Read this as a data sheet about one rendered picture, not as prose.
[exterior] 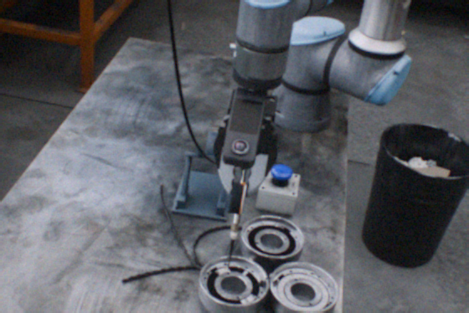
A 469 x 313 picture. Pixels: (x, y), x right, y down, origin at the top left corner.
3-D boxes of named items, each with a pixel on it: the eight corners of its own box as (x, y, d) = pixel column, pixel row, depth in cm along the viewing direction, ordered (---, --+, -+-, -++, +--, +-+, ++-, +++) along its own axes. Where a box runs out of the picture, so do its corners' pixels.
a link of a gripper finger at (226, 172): (234, 177, 104) (247, 130, 99) (230, 198, 99) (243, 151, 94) (216, 172, 104) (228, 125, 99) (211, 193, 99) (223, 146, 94)
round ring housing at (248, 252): (265, 224, 114) (268, 207, 111) (311, 255, 108) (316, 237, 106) (225, 251, 107) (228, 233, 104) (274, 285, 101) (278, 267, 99)
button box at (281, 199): (293, 216, 117) (297, 195, 114) (255, 208, 117) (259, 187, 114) (296, 190, 123) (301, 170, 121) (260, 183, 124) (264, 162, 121)
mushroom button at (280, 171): (287, 198, 117) (292, 177, 114) (265, 194, 117) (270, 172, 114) (289, 186, 120) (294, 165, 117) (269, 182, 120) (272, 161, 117)
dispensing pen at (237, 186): (219, 268, 97) (235, 159, 97) (219, 263, 101) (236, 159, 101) (233, 269, 97) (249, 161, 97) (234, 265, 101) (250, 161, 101)
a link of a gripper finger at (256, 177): (267, 181, 104) (270, 132, 99) (265, 202, 99) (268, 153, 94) (248, 179, 104) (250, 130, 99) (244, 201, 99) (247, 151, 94)
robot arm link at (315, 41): (296, 59, 149) (306, 5, 141) (347, 79, 143) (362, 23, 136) (270, 76, 140) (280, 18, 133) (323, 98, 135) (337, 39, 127)
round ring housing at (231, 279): (278, 300, 99) (282, 282, 97) (233, 336, 92) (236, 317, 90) (229, 264, 104) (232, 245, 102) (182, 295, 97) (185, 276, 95)
